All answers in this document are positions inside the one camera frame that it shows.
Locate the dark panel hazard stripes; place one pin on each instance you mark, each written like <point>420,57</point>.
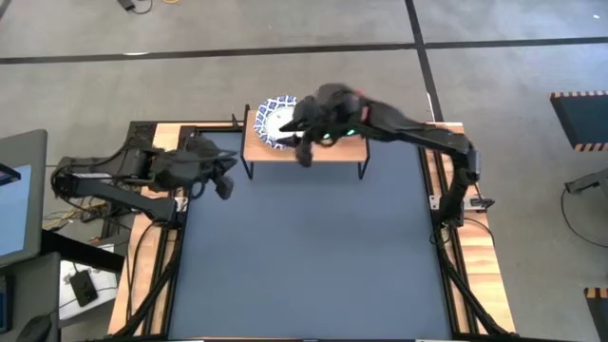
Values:
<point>598,313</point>
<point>582,121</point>

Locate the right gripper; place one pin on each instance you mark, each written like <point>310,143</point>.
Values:
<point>332,114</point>

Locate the paper bowl blue rim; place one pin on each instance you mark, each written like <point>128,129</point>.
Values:
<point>268,121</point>

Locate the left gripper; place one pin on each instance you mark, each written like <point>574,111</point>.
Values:
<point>185,164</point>

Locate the black power adapter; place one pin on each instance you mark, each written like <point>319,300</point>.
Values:
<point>127,4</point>

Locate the black computer mouse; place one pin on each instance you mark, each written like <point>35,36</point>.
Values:
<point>34,328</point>

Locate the grey stand leg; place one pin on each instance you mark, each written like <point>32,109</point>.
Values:
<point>589,182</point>

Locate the black phone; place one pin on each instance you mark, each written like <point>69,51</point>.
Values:
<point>83,288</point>

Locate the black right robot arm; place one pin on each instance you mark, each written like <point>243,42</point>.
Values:
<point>427,135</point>

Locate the white paper sheet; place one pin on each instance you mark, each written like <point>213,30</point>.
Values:
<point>107,280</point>

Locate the grey laptop blue screen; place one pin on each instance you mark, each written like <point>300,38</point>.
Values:
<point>19,204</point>

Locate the white mounting bracket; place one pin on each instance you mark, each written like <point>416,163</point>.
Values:
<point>470,203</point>

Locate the black support strut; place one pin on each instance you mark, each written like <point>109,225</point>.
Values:
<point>468,294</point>
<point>152,290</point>

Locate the wooden shelf black metal frame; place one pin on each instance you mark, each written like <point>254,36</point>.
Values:
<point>337,151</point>

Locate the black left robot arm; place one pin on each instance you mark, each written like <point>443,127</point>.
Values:
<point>119,195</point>

